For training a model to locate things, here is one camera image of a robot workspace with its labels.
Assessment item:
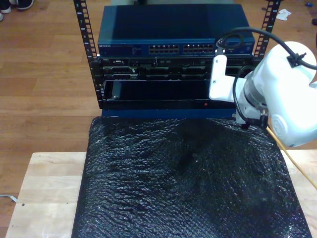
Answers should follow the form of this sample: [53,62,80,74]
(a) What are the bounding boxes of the blue Netgear network switch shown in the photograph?
[97,4,256,58]

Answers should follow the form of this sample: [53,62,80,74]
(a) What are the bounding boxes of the black rack server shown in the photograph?
[99,57,253,81]

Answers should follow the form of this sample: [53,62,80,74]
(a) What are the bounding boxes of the blue base platform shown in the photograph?
[101,108,242,120]

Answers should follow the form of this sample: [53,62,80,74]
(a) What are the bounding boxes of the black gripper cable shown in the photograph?
[232,64,269,130]

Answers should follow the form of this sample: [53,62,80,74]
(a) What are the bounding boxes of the black bubble wrap mat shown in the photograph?
[71,116,313,238]

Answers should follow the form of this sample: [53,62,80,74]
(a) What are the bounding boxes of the yellow network cable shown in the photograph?
[266,125,317,190]

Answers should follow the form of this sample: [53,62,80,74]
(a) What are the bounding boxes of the white crumpled paper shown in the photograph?
[276,9,292,21]

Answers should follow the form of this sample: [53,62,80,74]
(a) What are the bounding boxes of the grey flat ribbon cable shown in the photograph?
[0,194,19,203]

